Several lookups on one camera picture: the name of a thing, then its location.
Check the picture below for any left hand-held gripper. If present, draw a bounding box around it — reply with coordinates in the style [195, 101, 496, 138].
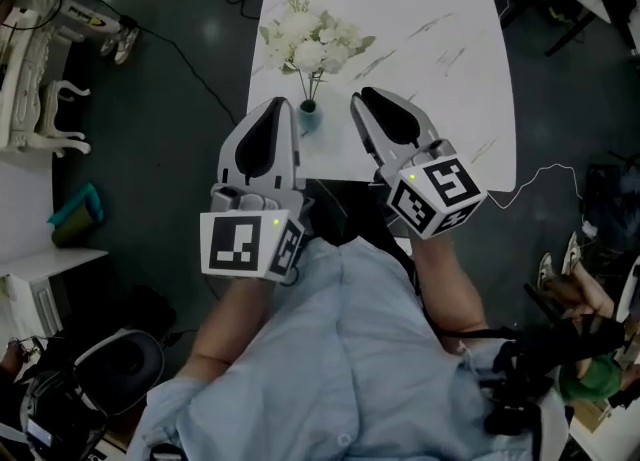
[198, 96, 316, 284]

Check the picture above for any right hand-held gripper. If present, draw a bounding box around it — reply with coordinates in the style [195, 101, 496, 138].
[349, 86, 489, 241]

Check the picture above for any teal vase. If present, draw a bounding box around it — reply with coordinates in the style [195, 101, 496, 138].
[297, 100, 325, 136]

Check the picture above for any white flowers bouquet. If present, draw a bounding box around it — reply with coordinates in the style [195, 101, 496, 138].
[258, 0, 377, 103]

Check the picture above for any person's right forearm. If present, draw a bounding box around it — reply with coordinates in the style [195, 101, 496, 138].
[412, 236, 489, 350]

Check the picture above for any person's left forearm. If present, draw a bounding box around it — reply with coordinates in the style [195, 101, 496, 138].
[177, 276, 281, 380]

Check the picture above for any white marble table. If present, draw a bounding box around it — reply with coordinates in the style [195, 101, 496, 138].
[246, 0, 518, 250]

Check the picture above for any teal rolled mat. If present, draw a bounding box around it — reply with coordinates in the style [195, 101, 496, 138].
[46, 181, 107, 249]

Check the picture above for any person's light blue shirt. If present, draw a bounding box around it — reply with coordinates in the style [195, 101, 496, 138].
[132, 236, 571, 461]

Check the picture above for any white carved dressing table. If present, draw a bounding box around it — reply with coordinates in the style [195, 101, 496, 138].
[0, 6, 94, 159]

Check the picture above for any black harness pack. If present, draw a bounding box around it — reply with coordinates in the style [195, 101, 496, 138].
[482, 316, 629, 438]

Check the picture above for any black office chair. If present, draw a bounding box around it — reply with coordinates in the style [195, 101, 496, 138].
[73, 328, 166, 416]

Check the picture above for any black striped clip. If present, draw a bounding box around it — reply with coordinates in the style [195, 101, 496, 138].
[149, 441, 187, 461]

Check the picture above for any black equipment pile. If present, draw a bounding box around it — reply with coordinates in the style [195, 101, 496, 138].
[0, 336, 109, 461]

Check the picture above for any black power cable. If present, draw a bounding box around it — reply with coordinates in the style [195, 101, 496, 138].
[133, 22, 239, 126]

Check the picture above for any long white cable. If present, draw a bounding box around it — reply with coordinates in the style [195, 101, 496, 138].
[485, 162, 585, 211]

